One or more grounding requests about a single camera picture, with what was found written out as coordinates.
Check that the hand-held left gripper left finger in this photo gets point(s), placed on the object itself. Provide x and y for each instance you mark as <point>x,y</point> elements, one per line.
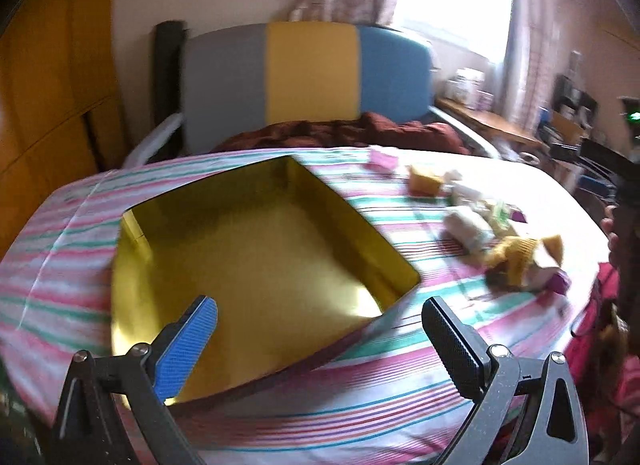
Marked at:
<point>187,345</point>

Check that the white bed rail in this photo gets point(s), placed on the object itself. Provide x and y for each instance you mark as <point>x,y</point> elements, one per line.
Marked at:
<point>470,137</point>
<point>155,135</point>

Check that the small green cracker packet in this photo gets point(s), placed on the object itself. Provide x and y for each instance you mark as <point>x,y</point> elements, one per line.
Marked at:
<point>497,215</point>

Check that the yellow sponge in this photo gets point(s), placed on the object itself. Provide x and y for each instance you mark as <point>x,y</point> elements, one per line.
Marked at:
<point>425,180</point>
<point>517,252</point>

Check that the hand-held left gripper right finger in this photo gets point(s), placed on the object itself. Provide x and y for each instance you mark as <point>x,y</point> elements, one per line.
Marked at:
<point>452,345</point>

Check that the pink tissue box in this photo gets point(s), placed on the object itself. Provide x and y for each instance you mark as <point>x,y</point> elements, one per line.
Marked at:
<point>486,101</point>

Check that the small white box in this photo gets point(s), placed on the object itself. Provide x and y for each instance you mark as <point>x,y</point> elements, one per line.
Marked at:
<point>453,89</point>

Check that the wooden bedside desk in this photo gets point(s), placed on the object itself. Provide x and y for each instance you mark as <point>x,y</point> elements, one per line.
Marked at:
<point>490,122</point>

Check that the dark red blanket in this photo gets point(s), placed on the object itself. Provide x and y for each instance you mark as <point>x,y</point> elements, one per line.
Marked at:
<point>350,132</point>

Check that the gold tin box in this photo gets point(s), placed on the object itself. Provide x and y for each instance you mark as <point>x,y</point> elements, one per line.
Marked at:
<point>250,245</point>

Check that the multicoloured chair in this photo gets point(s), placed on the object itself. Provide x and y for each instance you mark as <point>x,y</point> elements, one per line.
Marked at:
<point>310,70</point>

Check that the black desktop device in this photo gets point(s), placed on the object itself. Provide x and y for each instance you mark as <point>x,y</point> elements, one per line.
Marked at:
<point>575,90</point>

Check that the person's right hand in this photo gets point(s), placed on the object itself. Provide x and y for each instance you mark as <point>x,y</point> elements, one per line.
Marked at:
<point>610,232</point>

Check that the person's red clothing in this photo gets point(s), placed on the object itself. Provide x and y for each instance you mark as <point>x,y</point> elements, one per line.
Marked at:
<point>605,345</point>

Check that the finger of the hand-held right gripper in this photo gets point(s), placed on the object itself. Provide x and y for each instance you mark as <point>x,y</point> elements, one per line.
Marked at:
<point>595,155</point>

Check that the brown cardboard box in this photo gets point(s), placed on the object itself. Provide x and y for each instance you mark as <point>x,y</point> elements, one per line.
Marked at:
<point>567,129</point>

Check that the purple printed snack packet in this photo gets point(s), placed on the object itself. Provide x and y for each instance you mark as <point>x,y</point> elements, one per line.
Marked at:
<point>560,282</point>

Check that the wooden wardrobe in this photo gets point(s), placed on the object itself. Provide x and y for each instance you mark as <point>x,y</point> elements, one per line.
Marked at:
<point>50,70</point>

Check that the striped tablecloth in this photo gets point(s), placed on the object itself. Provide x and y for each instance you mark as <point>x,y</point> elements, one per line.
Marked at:
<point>350,410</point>

